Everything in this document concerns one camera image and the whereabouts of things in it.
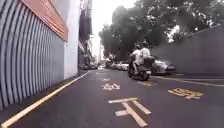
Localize row of parked cars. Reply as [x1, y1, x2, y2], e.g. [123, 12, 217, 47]
[103, 59, 130, 72]

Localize person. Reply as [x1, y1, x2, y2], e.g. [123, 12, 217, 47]
[129, 43, 143, 75]
[139, 40, 153, 68]

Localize scooter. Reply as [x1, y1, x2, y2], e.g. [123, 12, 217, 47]
[127, 56, 156, 82]

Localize row of trees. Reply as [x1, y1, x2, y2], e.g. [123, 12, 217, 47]
[98, 0, 224, 63]

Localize row of buildings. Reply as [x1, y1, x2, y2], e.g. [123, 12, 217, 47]
[78, 0, 98, 70]

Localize silver car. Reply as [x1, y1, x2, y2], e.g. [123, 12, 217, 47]
[151, 59, 178, 76]

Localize grey asphalt road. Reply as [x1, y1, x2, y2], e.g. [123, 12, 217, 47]
[0, 68, 224, 128]

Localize grey ribbed metal building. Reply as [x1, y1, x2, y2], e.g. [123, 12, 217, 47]
[0, 0, 82, 113]

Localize yellow painted line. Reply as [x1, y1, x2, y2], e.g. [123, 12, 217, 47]
[0, 70, 91, 128]

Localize grey concrete wall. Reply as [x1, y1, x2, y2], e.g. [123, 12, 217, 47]
[149, 24, 224, 77]

